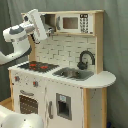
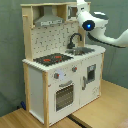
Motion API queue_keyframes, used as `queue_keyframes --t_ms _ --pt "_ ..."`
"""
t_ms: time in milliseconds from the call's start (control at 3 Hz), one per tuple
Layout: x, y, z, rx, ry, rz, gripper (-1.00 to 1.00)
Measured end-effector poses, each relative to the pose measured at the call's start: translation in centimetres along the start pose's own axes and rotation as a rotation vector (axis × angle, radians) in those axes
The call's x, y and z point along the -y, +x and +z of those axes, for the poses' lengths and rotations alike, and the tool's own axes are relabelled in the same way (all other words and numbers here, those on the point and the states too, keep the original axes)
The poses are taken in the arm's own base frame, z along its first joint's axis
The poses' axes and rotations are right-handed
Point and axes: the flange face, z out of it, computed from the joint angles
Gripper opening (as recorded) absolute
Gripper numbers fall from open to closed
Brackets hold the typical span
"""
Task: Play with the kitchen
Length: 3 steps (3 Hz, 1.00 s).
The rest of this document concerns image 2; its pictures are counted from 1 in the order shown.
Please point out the black toy stovetop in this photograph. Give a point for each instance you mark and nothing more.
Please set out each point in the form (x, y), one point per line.
(52, 59)

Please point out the red oven knob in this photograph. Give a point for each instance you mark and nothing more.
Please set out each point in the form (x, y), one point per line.
(74, 69)
(56, 75)

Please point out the red left oven knob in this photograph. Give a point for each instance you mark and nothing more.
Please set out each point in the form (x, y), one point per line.
(56, 75)

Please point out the toy dishwasher door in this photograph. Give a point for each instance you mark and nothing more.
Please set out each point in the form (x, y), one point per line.
(90, 76)

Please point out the wooden toy kitchen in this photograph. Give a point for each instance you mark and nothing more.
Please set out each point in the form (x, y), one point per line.
(40, 84)

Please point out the grey range hood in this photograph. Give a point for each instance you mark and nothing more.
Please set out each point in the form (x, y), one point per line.
(48, 18)

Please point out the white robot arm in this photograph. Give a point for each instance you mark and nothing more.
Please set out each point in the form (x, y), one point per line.
(95, 24)

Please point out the toy oven door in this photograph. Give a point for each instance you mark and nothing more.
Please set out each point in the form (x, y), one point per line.
(65, 95)

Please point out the red right oven knob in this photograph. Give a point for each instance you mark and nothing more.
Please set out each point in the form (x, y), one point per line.
(74, 69)

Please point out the toy microwave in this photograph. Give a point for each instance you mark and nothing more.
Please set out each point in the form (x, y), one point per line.
(71, 12)

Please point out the black toy faucet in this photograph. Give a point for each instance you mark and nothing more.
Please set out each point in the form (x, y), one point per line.
(74, 40)

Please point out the grey toy sink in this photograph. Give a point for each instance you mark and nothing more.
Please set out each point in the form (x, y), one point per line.
(79, 51)

